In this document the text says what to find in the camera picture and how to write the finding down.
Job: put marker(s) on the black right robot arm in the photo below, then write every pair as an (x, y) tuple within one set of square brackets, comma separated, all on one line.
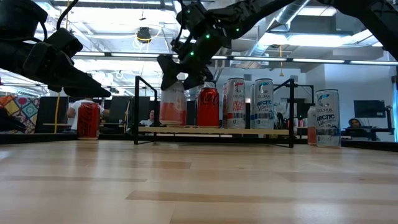
[(382, 25)]

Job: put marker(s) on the pink silver Spindrift can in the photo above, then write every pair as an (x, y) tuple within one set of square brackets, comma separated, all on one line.
[(311, 130), (172, 109)]

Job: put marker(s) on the person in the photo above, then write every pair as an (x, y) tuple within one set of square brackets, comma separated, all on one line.
[(354, 123), (151, 116), (72, 113)]

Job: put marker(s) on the wooden shelf board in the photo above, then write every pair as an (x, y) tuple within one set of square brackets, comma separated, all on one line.
[(186, 130)]

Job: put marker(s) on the white Celsius Arctic Vibe can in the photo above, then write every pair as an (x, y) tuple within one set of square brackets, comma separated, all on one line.
[(264, 105), (328, 124)]

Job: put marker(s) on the white Celsius Peach Vibe can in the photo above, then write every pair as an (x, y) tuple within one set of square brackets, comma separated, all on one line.
[(236, 105)]

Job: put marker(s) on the black desk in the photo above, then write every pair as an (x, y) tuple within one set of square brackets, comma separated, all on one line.
[(367, 132)]

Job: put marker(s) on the red Coca-Cola can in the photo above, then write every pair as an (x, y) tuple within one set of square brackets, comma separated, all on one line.
[(207, 109), (88, 121)]

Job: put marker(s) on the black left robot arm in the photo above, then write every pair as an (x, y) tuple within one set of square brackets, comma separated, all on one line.
[(15, 18)]

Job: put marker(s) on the black metal shelf frame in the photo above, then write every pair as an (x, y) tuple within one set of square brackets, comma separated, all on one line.
[(291, 118), (136, 109)]

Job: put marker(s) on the colourful patchwork quilt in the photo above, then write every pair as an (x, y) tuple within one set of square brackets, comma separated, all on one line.
[(23, 112)]

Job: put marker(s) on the long ceiling light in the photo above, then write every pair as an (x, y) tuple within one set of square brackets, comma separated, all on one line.
[(342, 61), (135, 55)]

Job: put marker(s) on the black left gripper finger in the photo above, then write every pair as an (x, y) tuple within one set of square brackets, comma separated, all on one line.
[(90, 92), (74, 77)]

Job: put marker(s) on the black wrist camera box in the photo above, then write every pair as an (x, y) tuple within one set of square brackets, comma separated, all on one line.
[(63, 42)]

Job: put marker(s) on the black computer monitor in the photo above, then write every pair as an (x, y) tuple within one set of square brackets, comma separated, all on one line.
[(370, 109)]

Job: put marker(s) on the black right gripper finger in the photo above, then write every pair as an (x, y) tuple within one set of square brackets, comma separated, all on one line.
[(199, 77), (169, 70)]

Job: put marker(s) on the black office partition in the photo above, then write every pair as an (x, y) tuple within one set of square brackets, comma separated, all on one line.
[(53, 112)]

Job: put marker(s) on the black ceiling camera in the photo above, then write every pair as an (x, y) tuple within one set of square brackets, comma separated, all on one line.
[(144, 35)]

